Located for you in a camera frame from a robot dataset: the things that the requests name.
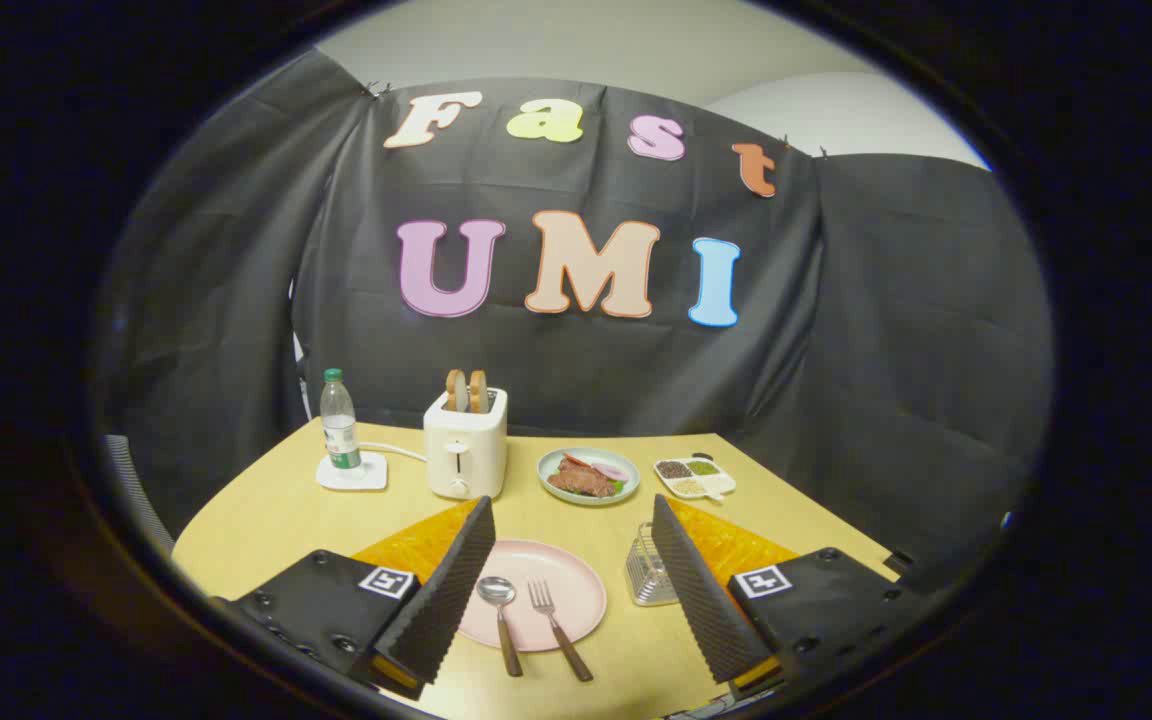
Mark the pink round plate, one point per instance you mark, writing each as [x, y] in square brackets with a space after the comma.
[581, 590]

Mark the pale green plate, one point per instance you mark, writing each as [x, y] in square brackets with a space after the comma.
[547, 472]

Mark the white square coaster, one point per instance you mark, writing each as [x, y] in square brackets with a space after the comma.
[373, 479]

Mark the pink onion slice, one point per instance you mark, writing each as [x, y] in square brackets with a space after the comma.
[611, 471]

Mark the orange carrot piece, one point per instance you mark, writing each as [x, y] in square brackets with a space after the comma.
[576, 459]

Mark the black backdrop cloth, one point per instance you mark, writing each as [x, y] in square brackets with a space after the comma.
[586, 370]

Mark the clear green-capped water bottle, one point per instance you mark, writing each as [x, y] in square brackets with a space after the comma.
[340, 425]

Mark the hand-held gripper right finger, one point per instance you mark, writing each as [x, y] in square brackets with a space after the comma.
[701, 600]

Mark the brown steak piece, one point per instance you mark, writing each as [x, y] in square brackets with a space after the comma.
[581, 482]

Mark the toast bread slice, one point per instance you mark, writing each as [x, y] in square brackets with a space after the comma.
[456, 390]
[478, 391]

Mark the white divided seasoning dish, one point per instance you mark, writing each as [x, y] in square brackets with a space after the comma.
[721, 484]

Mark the cream white toaster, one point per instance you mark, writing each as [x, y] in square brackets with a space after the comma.
[466, 450]

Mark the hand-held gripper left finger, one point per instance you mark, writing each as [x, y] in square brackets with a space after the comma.
[446, 590]

